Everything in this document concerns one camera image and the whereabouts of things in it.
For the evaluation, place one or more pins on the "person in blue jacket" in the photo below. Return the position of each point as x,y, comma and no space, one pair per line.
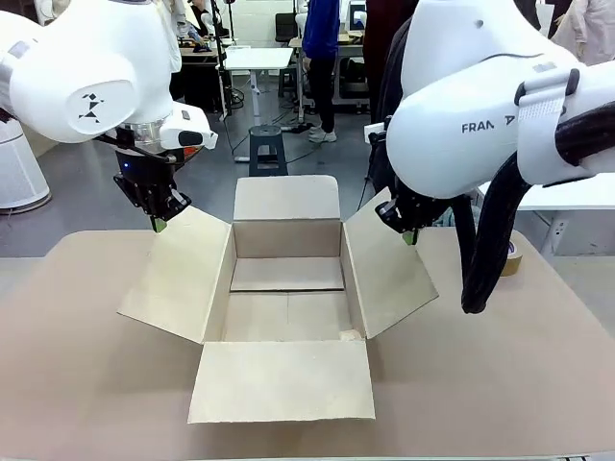
319,33

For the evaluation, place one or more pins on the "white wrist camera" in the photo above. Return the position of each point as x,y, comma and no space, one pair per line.
189,129
375,132

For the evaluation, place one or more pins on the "brown cardboard box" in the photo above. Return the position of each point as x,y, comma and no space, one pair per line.
283,307

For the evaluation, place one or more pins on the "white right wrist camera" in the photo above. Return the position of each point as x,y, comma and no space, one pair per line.
375,132

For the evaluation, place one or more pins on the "black tripod stand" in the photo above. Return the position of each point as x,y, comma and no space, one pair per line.
220,57

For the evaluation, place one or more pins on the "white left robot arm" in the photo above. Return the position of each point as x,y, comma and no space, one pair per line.
72,57

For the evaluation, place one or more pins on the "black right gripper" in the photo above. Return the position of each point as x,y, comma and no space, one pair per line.
423,211

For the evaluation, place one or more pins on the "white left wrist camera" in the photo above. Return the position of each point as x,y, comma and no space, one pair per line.
189,129

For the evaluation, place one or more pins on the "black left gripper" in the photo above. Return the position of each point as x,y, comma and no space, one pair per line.
144,182

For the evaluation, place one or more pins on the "person in dark coat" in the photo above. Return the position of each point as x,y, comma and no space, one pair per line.
384,72

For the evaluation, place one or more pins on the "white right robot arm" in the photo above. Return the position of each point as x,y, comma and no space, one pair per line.
456,72

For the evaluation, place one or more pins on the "white side table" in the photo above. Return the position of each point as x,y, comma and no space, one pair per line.
576,197

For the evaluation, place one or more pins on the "brown packing tape roll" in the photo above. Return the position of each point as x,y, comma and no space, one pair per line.
513,261

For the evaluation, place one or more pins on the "white desk with legs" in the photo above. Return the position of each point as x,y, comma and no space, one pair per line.
259,57

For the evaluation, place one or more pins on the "black step stool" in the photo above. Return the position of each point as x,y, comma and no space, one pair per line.
266,144

